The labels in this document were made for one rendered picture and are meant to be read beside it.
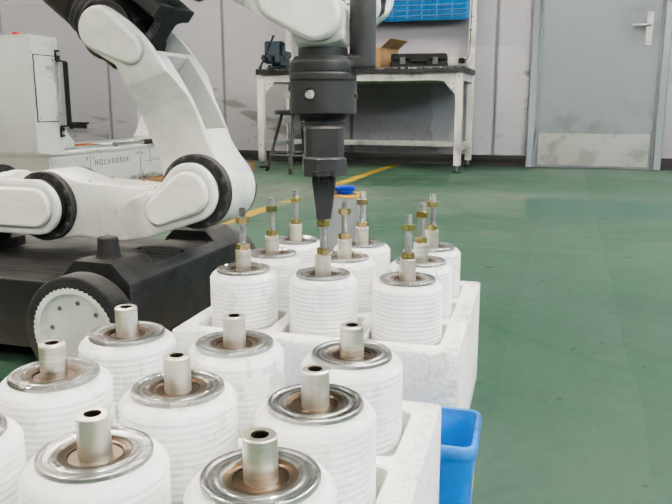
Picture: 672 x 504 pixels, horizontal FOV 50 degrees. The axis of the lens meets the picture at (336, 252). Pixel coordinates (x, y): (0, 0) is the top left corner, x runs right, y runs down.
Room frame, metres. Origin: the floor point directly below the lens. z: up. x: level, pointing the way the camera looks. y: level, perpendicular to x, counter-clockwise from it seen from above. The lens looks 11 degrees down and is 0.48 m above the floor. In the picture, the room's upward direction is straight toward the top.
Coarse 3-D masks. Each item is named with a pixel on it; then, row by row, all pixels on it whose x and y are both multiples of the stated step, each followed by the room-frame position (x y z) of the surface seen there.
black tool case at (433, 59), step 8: (392, 56) 5.56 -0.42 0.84; (400, 56) 5.55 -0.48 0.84; (408, 56) 5.54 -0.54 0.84; (416, 56) 5.53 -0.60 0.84; (424, 56) 5.52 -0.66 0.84; (432, 56) 5.51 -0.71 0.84; (440, 56) 5.50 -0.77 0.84; (392, 64) 5.56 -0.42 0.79; (400, 64) 5.55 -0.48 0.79; (408, 64) 5.54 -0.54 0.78; (416, 64) 5.53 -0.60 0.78; (424, 64) 5.52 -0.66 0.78; (432, 64) 5.51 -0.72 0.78; (440, 64) 5.50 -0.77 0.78
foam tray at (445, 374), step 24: (288, 312) 1.03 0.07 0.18; (456, 312) 1.03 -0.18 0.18; (192, 336) 0.94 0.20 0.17; (288, 336) 0.92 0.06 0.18; (312, 336) 0.92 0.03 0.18; (456, 336) 0.92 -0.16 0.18; (288, 360) 0.90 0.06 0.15; (408, 360) 0.86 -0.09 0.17; (432, 360) 0.85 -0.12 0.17; (456, 360) 0.85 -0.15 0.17; (288, 384) 0.90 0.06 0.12; (408, 384) 0.86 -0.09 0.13; (432, 384) 0.85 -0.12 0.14; (456, 384) 0.85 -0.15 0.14
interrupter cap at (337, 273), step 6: (300, 270) 0.98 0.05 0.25; (306, 270) 0.99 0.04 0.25; (312, 270) 0.99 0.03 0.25; (336, 270) 0.99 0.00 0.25; (342, 270) 0.99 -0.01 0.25; (348, 270) 0.98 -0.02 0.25; (300, 276) 0.95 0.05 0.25; (306, 276) 0.95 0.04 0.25; (312, 276) 0.95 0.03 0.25; (330, 276) 0.95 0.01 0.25; (336, 276) 0.95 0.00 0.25; (342, 276) 0.95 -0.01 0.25; (348, 276) 0.96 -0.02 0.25
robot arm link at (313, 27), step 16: (256, 0) 0.93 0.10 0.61; (272, 0) 0.92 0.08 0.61; (288, 0) 0.92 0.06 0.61; (304, 0) 0.92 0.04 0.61; (320, 0) 0.91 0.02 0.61; (336, 0) 0.91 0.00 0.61; (272, 16) 0.92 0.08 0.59; (288, 16) 0.92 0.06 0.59; (304, 16) 0.92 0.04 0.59; (320, 16) 0.91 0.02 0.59; (336, 16) 0.91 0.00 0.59; (304, 32) 0.92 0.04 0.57; (320, 32) 0.91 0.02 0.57; (336, 32) 0.93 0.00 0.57
